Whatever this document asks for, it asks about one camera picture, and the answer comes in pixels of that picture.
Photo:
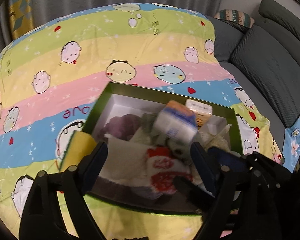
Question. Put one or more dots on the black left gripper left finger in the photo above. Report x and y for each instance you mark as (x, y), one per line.
(42, 217)

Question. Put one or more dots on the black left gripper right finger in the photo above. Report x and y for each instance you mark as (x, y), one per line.
(248, 197)

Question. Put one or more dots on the grey-green cloth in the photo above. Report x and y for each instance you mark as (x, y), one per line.
(179, 150)

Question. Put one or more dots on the beige tree tissue pack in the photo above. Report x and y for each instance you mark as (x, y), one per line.
(202, 111)

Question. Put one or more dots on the blue tissue pack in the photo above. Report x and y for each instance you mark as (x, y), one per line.
(177, 122)

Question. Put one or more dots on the yellow fluffy towel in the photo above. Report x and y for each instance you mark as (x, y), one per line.
(209, 140)

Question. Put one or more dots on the blue floral cloth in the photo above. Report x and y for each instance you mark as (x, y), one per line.
(291, 146)

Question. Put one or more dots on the yellow sponge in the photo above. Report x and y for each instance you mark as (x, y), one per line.
(81, 144)

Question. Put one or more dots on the red white patterned cloth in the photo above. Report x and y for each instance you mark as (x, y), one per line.
(162, 168)

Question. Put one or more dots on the cream fluffy towel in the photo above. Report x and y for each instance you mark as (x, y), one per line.
(126, 163)

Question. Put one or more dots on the green cardboard box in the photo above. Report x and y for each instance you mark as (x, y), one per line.
(119, 99)

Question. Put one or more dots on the purple cloth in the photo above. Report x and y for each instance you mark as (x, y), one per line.
(121, 127)

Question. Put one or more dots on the dark grey sofa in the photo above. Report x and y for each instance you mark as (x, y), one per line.
(265, 60)

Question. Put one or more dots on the colourful cartoon bedsheet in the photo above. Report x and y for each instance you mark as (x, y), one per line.
(51, 77)

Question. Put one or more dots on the striped throw pillow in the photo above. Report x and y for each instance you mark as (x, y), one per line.
(235, 18)

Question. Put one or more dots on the yellow patterned curtain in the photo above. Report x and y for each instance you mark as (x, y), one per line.
(20, 17)

